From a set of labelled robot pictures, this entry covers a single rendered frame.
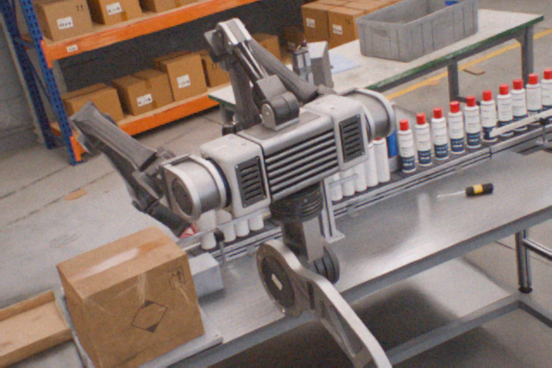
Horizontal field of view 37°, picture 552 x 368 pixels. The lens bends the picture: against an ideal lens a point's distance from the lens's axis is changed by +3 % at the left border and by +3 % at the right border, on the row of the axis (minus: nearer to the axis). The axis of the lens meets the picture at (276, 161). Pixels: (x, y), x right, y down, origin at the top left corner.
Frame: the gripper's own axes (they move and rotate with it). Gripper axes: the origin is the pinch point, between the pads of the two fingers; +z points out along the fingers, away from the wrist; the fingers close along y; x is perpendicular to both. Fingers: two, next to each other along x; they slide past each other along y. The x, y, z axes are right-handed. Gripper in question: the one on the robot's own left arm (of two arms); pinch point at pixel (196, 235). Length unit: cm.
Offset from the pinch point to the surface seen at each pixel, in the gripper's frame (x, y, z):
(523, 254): -72, 9, 149
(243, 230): -10.7, -3.0, 12.3
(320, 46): -74, -7, -11
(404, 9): -162, 170, 130
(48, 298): 44, 13, -22
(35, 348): 51, -12, -28
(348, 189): -45, -4, 38
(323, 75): -67, -17, -9
